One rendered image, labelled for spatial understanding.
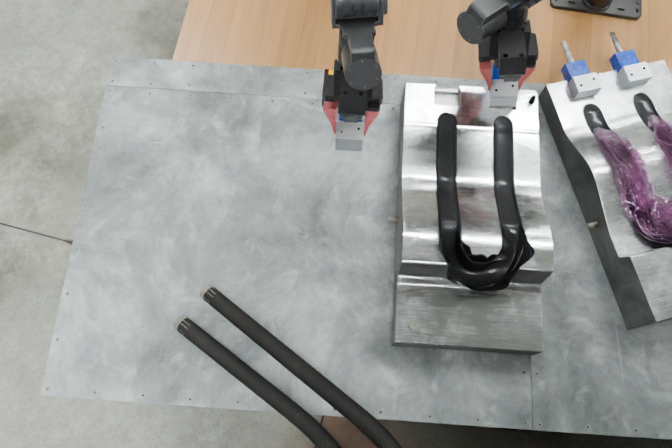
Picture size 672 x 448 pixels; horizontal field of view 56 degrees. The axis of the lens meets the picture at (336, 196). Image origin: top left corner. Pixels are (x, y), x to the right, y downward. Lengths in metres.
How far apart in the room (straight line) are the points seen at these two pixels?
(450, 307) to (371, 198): 0.27
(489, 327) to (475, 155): 0.32
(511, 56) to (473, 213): 0.28
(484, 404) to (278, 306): 0.41
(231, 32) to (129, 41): 1.07
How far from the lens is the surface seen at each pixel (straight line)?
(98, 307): 1.27
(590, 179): 1.28
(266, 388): 1.12
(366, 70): 0.96
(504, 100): 1.24
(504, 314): 1.18
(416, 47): 1.42
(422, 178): 1.19
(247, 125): 1.32
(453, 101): 1.29
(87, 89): 2.42
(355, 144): 1.14
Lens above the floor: 1.98
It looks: 71 degrees down
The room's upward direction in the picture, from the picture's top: 2 degrees clockwise
